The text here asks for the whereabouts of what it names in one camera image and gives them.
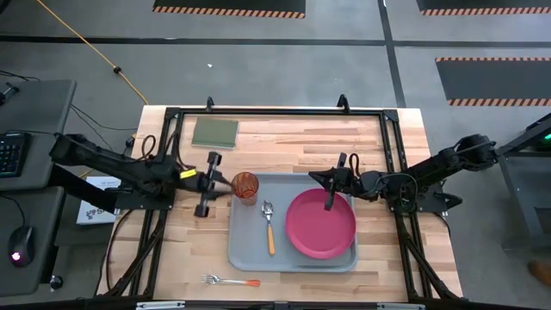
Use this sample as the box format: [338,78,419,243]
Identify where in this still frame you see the fork with orange handle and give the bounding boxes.
[200,274,263,288]

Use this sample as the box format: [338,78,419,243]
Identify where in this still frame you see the grey plastic tray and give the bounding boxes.
[226,171,359,274]

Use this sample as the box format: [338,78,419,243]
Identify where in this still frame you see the black aluminium table frame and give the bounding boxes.
[105,105,464,302]

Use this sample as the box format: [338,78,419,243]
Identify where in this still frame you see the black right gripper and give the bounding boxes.
[308,152,365,211]

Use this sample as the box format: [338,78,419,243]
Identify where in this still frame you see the black keyboard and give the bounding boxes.
[0,132,32,179]

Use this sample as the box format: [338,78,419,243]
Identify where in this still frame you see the black mat with hazard stripes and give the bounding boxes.
[415,0,551,17]
[434,56,551,108]
[152,0,307,20]

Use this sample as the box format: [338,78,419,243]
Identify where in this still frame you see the white printed box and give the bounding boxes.
[76,175,122,226]

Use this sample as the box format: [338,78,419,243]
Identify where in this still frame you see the black floor cable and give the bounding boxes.
[70,103,139,132]

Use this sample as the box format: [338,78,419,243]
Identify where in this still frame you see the grey desk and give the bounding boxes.
[0,187,66,297]
[0,79,77,192]

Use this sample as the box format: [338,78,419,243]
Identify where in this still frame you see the red translucent plastic cup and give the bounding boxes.
[231,171,261,207]

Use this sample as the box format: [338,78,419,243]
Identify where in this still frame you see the silver metal bracket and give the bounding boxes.
[377,302,426,310]
[135,301,186,310]

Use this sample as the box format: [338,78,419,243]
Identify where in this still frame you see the black stand with green light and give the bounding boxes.
[492,112,551,171]

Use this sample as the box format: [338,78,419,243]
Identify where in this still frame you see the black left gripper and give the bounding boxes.
[191,151,237,218]

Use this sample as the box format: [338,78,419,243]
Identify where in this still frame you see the black computer mouse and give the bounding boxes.
[7,225,36,268]

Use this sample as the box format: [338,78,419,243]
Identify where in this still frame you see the orange floor cable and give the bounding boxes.
[36,0,150,106]

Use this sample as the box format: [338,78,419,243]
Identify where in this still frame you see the pink plastic plate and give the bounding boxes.
[285,188,357,260]

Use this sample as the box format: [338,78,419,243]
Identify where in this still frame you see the black handle tool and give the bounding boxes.
[0,82,21,107]

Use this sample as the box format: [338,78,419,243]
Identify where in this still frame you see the spoon with yellow handle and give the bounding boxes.
[261,200,276,257]

